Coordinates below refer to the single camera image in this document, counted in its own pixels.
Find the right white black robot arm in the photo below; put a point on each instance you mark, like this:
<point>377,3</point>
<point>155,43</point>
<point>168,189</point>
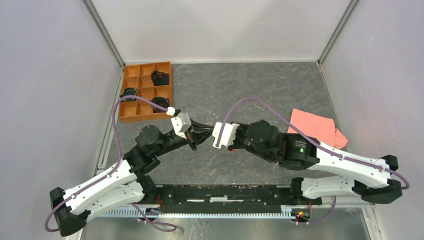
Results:
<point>353,175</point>

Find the orange compartment tray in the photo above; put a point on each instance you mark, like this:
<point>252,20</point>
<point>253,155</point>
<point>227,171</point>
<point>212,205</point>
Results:
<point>139,76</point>

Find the green black rolled item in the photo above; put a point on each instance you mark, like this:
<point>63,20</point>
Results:
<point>129,91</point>

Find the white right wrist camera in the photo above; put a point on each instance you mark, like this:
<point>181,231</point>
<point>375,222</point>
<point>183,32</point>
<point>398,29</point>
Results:
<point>224,135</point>

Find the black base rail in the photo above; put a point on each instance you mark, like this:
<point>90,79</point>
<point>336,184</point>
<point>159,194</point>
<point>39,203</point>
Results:
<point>225,199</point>

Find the white slotted cable duct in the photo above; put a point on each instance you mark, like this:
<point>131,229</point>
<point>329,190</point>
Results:
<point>151,212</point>

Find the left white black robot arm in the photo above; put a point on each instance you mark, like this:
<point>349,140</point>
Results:
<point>126,181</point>

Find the pink folded cloth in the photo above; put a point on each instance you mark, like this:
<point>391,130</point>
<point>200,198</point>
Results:
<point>318,127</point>

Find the black rolled item top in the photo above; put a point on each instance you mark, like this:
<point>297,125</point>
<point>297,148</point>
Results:
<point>160,78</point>

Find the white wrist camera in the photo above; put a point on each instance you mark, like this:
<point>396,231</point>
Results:
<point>181,121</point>
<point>224,135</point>

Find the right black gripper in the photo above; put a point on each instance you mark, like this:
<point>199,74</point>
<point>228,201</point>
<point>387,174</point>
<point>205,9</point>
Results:
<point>235,144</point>

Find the black rolled item bottom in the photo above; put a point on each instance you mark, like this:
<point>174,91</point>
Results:
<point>162,102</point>

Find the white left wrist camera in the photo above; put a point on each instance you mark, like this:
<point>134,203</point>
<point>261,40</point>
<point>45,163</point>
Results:
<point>181,121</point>

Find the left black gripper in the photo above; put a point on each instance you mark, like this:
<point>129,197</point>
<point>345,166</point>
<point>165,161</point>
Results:
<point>193,138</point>

